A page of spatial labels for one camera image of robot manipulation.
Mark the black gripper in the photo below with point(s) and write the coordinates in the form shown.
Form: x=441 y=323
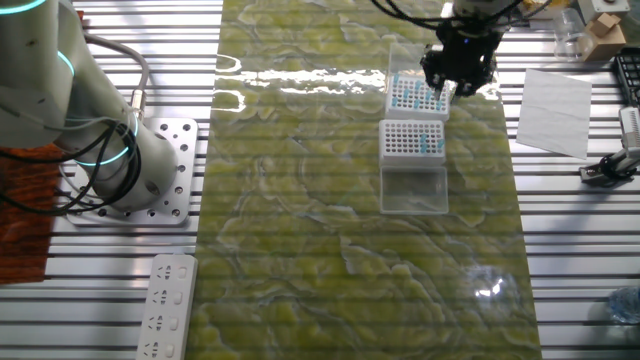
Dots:
x=470 y=50

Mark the blue pipette tip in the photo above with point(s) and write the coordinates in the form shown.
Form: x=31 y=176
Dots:
x=406 y=93
x=417 y=85
x=428 y=95
x=416 y=103
x=395 y=101
x=439 y=105
x=396 y=78
x=423 y=138
x=424 y=148
x=440 y=144

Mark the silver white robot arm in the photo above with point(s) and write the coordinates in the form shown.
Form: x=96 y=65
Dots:
x=30 y=75

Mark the far white pipette tip box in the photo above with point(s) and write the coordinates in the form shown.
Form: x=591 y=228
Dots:
x=410 y=114

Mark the white tip rack clear lid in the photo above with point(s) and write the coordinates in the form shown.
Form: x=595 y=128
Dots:
x=400 y=157

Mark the white paper sheet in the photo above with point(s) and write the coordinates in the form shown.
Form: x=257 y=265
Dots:
x=555 y=115

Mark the yellow box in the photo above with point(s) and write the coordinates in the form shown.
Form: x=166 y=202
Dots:
x=545 y=10

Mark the clear plastic cup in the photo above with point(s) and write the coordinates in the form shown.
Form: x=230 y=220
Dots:
x=572 y=40

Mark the small cardboard box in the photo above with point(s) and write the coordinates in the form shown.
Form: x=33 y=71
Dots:
x=607 y=45

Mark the white box device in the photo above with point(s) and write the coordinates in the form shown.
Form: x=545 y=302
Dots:
x=600 y=10

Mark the black keyboard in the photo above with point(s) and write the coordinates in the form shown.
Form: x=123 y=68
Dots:
x=631 y=75

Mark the green marble pattern mat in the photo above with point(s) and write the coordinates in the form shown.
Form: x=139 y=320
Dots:
x=300 y=225

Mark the clear water bottle blue cap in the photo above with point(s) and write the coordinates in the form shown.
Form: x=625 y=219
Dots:
x=627 y=305

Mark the white power strip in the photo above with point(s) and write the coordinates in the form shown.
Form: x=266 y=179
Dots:
x=167 y=280

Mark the reddish brown board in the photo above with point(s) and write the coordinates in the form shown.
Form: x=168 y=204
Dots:
x=25 y=225

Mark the black camera clamp mount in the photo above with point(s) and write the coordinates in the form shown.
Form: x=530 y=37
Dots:
x=607 y=170

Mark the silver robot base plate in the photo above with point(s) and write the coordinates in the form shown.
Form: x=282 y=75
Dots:
x=186 y=170

